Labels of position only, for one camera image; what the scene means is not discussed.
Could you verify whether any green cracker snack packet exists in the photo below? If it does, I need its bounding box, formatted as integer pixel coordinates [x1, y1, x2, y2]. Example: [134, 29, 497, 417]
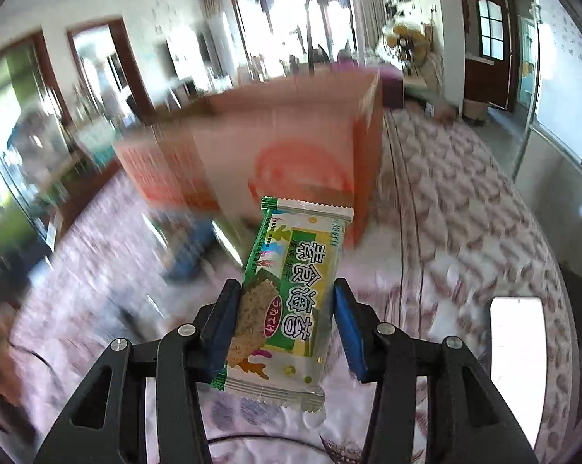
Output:
[212, 196, 354, 413]

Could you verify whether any white screen smartphone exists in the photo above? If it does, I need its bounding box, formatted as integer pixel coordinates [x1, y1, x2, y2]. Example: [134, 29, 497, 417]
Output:
[490, 297, 548, 445]

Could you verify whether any blue toy car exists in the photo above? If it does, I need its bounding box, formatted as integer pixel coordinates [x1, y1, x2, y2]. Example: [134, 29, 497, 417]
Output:
[162, 219, 216, 283]

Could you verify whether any printed cardboard box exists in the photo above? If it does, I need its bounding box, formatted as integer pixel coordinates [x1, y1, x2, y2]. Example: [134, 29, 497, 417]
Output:
[114, 67, 382, 246]

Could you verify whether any yellow standing fan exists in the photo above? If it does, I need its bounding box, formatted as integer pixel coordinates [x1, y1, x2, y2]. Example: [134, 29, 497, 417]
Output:
[380, 23, 431, 68]

